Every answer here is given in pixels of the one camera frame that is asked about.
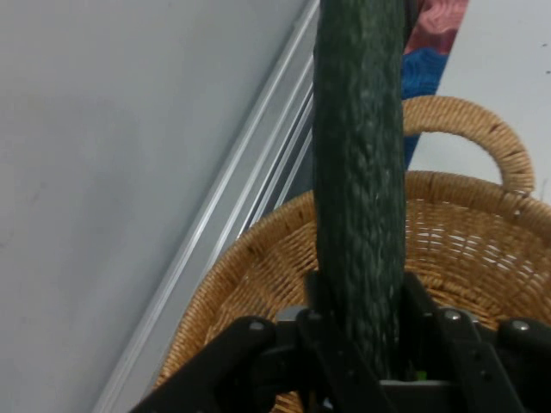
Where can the long dark green cucumber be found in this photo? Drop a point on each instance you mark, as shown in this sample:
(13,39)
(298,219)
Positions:
(359,172)

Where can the silver aluminium rail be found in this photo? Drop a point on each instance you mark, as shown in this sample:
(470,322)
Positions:
(254,172)

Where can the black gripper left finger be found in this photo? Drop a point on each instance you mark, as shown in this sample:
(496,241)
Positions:
(241,370)

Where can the pink and blue crocheted cloth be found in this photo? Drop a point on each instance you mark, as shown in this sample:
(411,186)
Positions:
(424,64)

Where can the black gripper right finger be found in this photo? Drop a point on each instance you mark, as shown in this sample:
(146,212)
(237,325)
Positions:
(486,374)

